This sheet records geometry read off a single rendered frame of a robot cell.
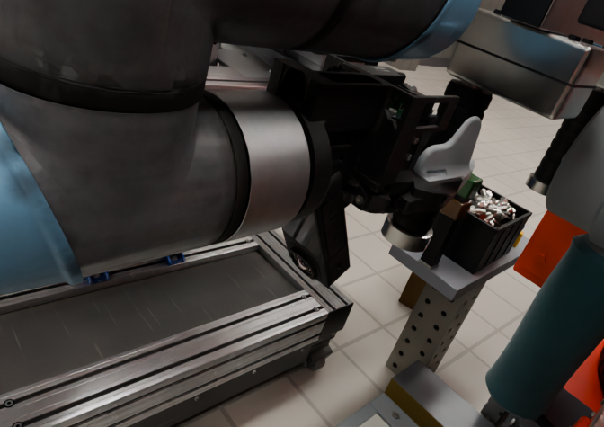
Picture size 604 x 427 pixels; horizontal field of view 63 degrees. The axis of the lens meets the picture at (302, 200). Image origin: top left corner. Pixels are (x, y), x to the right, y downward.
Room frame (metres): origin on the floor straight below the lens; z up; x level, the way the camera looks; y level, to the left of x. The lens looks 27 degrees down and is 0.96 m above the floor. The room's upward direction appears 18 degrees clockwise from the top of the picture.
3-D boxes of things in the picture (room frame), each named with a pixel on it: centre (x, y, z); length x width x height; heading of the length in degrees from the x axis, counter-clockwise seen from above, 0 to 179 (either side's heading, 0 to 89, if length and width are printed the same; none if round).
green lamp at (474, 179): (0.90, -0.29, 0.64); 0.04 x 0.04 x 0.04; 51
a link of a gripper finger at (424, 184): (0.32, -0.07, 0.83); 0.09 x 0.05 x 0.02; 133
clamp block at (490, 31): (0.38, -0.12, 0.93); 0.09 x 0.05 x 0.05; 51
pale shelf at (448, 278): (1.05, -0.41, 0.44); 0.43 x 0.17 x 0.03; 141
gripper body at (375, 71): (0.29, -0.01, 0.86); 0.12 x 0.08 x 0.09; 141
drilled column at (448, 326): (1.08, -0.43, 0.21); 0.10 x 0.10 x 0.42; 51
